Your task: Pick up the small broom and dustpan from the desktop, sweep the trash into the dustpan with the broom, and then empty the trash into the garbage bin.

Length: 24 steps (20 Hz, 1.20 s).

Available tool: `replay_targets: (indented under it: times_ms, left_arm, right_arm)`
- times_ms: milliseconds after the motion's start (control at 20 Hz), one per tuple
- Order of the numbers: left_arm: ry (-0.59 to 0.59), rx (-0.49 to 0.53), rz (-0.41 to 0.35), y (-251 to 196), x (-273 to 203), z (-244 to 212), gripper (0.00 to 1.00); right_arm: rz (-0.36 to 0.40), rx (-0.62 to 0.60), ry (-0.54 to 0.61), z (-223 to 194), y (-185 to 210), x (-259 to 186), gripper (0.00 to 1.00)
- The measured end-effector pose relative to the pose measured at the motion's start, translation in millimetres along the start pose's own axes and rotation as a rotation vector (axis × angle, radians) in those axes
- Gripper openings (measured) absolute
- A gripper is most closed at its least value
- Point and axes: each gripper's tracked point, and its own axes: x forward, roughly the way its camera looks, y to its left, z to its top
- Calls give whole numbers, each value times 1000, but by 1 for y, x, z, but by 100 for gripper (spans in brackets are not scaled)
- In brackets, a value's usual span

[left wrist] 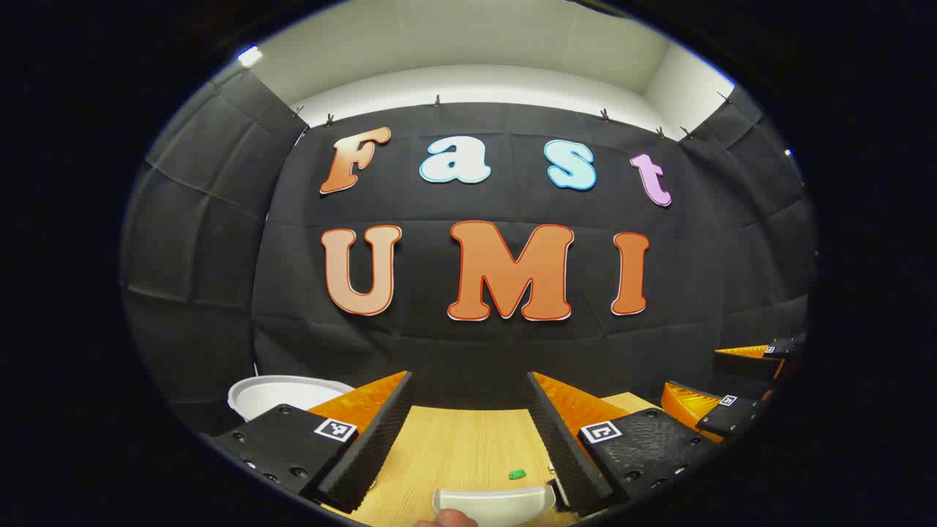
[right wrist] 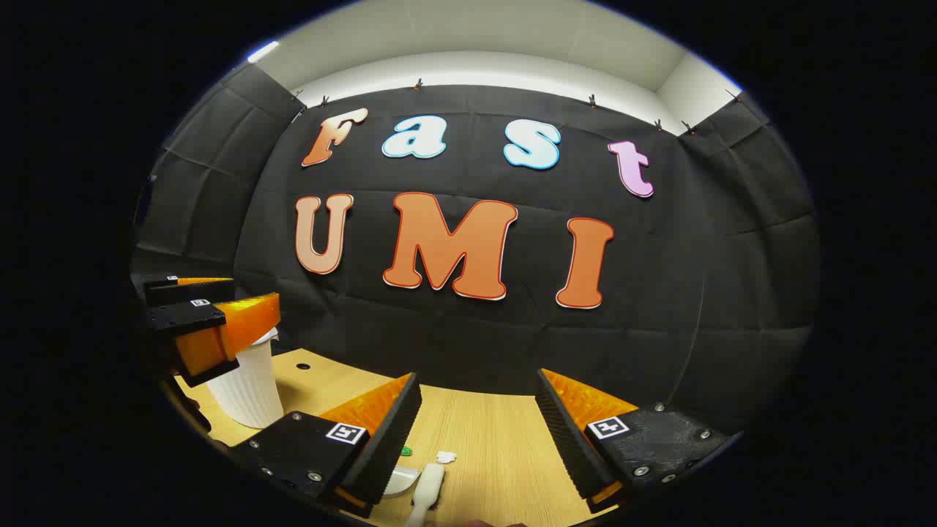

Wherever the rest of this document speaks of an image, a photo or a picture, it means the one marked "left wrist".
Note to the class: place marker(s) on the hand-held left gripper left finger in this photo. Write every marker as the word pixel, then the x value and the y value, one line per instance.
pixel 373 446

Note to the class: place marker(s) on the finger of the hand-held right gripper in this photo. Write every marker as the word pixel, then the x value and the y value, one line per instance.
pixel 732 417
pixel 754 364

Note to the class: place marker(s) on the ceiling light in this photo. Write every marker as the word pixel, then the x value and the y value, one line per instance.
pixel 249 55

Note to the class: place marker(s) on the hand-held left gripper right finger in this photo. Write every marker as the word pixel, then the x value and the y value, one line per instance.
pixel 564 446

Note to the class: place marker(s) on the wooden desktop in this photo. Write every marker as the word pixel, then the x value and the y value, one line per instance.
pixel 454 446

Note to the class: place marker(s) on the grey plastic dustpan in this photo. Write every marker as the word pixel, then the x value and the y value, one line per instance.
pixel 498 505

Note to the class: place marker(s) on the white ribbed garbage bin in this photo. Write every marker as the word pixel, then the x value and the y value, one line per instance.
pixel 271 393

